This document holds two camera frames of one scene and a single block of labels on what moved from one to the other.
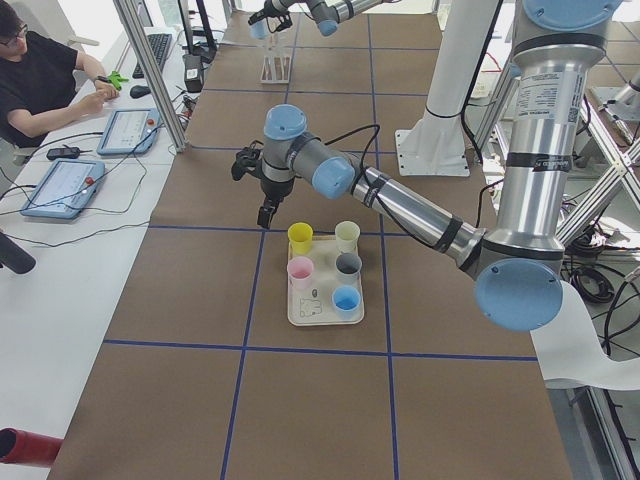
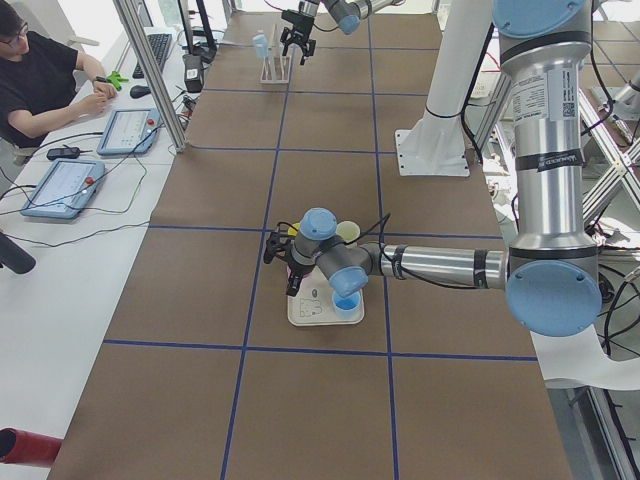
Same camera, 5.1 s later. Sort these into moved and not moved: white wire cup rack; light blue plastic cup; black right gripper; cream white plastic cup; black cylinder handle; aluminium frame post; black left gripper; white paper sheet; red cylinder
Moved: black right gripper; black left gripper; light blue plastic cup
Not moved: red cylinder; white wire cup rack; white paper sheet; cream white plastic cup; aluminium frame post; black cylinder handle
